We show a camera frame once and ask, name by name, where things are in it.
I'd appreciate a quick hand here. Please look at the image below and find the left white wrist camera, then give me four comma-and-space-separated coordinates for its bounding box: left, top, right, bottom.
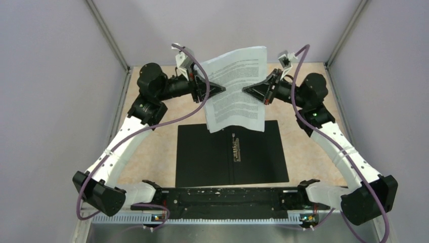
171, 43, 194, 81

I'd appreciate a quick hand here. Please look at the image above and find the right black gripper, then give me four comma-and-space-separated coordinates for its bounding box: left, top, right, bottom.
242, 69, 308, 108

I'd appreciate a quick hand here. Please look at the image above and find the teal folder black inside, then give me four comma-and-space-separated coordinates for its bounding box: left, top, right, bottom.
175, 120, 289, 187

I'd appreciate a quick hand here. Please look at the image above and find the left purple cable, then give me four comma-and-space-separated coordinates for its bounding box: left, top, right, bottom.
76, 44, 211, 221

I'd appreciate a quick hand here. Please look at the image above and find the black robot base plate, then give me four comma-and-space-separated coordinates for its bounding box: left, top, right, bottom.
131, 187, 328, 219

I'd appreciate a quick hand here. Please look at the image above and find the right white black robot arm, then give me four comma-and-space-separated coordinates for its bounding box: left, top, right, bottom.
242, 69, 398, 225

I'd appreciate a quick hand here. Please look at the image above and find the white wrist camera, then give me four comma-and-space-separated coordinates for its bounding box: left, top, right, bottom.
278, 50, 298, 71
171, 43, 194, 81

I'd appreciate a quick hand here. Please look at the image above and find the printed paper sheet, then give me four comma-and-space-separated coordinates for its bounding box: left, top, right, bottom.
201, 46, 267, 133

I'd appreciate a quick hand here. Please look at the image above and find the white slotted cable duct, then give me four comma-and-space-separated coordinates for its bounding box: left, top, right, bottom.
92, 212, 303, 225

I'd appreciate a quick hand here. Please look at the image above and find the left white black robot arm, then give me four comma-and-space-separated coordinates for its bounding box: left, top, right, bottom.
72, 63, 226, 220

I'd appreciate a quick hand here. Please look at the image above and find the right aluminium frame post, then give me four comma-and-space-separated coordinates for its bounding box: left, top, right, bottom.
325, 0, 371, 69

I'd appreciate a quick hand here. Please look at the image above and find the aluminium frame post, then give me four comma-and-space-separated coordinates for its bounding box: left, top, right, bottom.
325, 0, 371, 69
84, 0, 130, 72

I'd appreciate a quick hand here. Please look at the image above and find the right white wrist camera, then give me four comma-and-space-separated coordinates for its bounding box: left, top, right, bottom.
278, 50, 298, 71

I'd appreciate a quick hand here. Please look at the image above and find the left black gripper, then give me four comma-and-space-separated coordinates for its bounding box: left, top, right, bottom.
157, 61, 226, 103

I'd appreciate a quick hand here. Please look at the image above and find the left aluminium frame post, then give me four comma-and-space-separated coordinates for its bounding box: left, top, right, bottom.
84, 0, 130, 72

